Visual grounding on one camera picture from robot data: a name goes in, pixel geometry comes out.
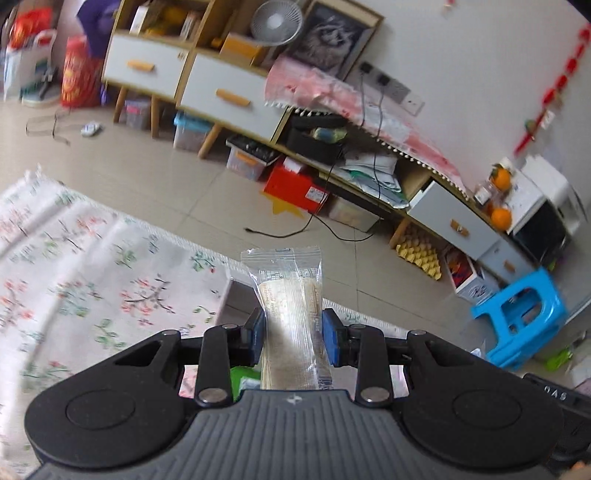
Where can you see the black storage box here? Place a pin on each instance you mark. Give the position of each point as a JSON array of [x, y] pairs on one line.
[[314, 141]]

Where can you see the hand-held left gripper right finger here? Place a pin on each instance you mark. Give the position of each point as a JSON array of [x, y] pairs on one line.
[[331, 337]]

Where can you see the red box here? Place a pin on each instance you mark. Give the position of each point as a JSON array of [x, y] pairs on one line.
[[291, 187]]

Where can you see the pink cloth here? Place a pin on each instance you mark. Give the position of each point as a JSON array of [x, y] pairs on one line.
[[323, 92]]

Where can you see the orange cardboard box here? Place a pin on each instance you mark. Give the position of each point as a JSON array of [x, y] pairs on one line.
[[240, 48]]

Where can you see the small grey drawer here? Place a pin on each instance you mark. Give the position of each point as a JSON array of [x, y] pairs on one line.
[[503, 258]]

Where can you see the red wall decoration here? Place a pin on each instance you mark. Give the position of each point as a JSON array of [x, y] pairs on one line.
[[561, 83]]

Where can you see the blue plastic stool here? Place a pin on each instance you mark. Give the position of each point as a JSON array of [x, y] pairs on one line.
[[531, 286]]

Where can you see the pile of papers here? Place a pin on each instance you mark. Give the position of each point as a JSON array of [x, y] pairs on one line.
[[369, 177]]

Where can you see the black lid storage bin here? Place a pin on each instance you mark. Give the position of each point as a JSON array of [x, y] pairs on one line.
[[247, 161]]

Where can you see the floral tablecloth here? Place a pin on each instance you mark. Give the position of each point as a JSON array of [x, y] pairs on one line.
[[69, 277]]

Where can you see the green snack packet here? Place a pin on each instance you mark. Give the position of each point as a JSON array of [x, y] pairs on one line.
[[242, 381]]

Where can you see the white appliance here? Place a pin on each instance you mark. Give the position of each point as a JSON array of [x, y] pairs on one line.
[[549, 180]]

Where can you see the framed animal picture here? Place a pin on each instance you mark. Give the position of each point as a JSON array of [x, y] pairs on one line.
[[330, 37]]

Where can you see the yellow egg tray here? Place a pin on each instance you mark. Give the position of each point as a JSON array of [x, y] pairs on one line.
[[420, 256]]

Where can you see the yellow paper star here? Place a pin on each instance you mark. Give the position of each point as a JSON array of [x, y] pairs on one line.
[[286, 207]]

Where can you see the low wooden stand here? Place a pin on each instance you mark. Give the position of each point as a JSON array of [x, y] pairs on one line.
[[411, 175]]

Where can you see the purple bag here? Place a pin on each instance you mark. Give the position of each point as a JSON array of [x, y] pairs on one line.
[[97, 23]]

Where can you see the red gift bag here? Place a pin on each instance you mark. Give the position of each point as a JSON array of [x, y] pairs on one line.
[[30, 25]]

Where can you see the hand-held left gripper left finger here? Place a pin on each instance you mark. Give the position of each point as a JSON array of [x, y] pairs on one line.
[[256, 337]]

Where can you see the red patterned bag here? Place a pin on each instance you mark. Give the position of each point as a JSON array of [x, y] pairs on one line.
[[81, 74]]

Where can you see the blue lid storage bin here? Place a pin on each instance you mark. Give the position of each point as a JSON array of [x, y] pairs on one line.
[[191, 136]]

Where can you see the wooden drawer cabinet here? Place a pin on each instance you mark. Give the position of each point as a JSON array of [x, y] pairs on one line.
[[194, 44]]

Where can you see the white printed carton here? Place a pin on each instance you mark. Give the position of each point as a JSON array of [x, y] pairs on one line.
[[471, 277]]

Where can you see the glass jar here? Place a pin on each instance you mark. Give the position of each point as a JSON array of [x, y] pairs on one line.
[[483, 194]]

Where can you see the small white box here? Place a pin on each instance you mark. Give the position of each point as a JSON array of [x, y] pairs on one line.
[[293, 165]]

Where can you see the pink cardboard box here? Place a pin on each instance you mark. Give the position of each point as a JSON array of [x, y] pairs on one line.
[[238, 300]]

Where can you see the clear wafer packet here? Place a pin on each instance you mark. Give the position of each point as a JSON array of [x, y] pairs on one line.
[[291, 314]]

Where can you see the white shopping bag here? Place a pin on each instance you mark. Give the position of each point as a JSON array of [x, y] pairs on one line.
[[27, 64]]

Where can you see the black microwave oven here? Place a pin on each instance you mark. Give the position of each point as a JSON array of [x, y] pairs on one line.
[[538, 235]]

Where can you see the white desk fan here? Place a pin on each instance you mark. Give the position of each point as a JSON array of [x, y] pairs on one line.
[[277, 21]]

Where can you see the wall sockets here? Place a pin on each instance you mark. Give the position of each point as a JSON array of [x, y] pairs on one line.
[[399, 92]]

